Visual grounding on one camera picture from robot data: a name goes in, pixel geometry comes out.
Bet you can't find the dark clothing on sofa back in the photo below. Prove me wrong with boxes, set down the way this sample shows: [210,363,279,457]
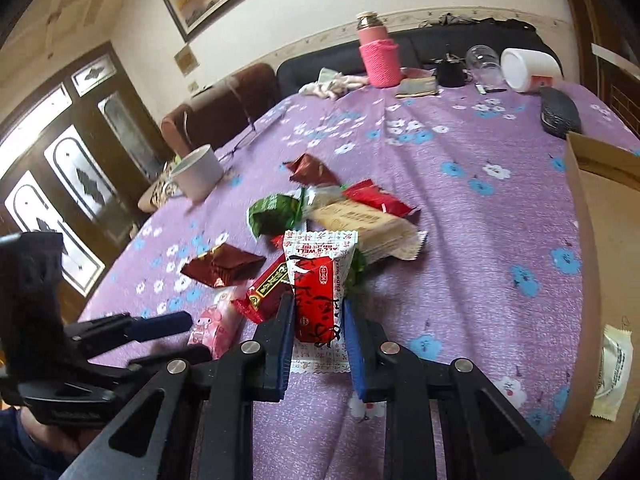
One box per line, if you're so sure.
[419,12,539,32]

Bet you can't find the clear glass cup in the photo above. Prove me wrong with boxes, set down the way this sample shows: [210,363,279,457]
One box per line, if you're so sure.
[465,44,503,87]

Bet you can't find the beige cracker packet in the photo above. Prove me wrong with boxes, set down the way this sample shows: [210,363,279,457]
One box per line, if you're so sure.
[306,199,429,262]

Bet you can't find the folded paper notes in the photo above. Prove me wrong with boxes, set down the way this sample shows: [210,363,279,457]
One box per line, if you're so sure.
[395,77,441,99]

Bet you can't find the brown armchair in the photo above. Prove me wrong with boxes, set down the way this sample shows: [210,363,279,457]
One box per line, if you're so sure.
[161,63,283,158]

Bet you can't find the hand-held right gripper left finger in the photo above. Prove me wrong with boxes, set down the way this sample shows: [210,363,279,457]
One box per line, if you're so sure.
[60,292,296,480]

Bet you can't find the red packet with gold-green label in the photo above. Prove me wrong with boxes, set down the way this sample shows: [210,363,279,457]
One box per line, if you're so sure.
[231,254,290,324]

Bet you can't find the red and white snack packet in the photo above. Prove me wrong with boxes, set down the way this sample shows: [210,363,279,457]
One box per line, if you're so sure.
[283,229,359,376]

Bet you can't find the pink cartoon snack packet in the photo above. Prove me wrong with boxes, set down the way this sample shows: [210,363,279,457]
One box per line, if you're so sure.
[187,286,247,361]

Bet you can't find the pink thermos bottle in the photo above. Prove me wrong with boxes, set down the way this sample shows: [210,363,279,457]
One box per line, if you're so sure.
[356,11,403,89]

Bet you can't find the cardboard box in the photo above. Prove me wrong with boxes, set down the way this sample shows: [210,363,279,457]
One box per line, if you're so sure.
[564,132,640,480]

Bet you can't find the small wall plaque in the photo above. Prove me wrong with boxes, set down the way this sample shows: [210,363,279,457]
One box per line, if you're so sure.
[174,44,201,76]

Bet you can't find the brick-pattern wooden counter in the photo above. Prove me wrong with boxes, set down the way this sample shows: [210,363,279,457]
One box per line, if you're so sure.
[591,41,640,129]

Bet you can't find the cream sachet packet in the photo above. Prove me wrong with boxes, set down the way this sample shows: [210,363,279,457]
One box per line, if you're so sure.
[590,324,634,419]

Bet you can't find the leopard print cloth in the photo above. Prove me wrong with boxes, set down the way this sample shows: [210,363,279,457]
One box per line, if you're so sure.
[137,160,181,215]

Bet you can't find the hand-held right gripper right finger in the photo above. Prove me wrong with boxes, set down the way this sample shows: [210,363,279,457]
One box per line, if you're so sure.
[342,297,573,480]

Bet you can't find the plain red snack packet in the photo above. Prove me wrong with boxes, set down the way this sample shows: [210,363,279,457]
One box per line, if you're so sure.
[344,179,422,222]

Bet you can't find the white mug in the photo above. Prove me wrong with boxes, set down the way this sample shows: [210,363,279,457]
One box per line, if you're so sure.
[169,144,225,202]

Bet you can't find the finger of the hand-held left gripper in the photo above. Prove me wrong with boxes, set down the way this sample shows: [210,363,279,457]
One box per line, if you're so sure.
[65,310,193,359]
[127,345,213,376]

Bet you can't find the white plastic jar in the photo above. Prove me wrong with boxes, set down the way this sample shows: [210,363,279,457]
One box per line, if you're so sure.
[500,47,564,94]

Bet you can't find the white crumpled cloth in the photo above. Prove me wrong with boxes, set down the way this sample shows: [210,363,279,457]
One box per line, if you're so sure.
[299,67,372,99]

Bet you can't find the black sofa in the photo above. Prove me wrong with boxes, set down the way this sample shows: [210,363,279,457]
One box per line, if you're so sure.
[276,19,563,96]

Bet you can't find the dark wooden glass door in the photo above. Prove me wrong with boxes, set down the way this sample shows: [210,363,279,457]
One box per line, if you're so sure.
[0,42,173,321]

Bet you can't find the black cup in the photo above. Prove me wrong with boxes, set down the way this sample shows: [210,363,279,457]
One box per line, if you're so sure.
[436,54,472,89]

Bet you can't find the black glasses case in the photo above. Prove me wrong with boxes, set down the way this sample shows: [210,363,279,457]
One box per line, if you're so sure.
[539,86,583,140]

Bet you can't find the dark red foil snack packet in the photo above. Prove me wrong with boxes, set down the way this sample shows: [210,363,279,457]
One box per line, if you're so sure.
[180,243,267,289]
[283,153,342,187]

